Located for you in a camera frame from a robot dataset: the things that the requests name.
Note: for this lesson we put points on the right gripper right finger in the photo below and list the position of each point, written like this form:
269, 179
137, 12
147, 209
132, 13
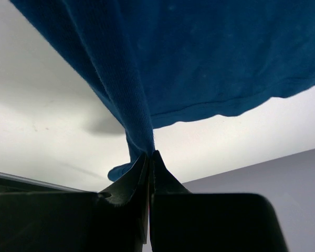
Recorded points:
184, 221

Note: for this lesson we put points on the blue t shirt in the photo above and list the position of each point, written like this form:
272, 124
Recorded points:
155, 63

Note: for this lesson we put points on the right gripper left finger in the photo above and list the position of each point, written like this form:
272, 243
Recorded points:
35, 216

